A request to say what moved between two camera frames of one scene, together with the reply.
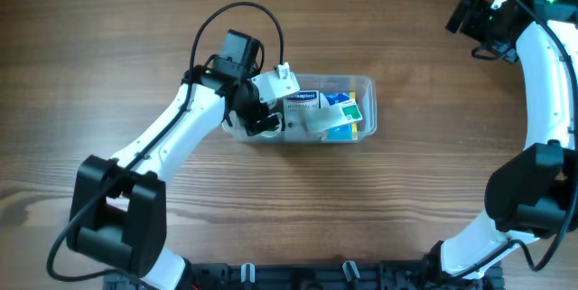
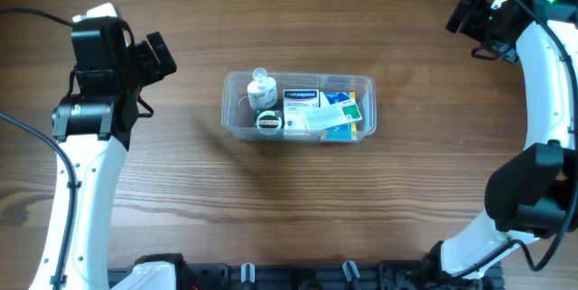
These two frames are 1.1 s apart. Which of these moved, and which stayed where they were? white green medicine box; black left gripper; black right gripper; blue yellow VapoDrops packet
Moved: black left gripper
Stayed: black right gripper; blue yellow VapoDrops packet; white green medicine box
